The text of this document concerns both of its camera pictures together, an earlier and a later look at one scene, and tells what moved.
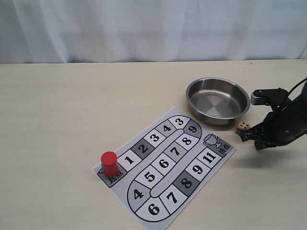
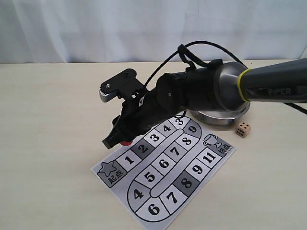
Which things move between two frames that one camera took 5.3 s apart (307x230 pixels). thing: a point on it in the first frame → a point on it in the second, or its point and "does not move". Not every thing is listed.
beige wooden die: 242,126 does not move
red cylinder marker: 110,165 → 126,143
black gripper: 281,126 → 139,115
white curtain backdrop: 78,31 does not move
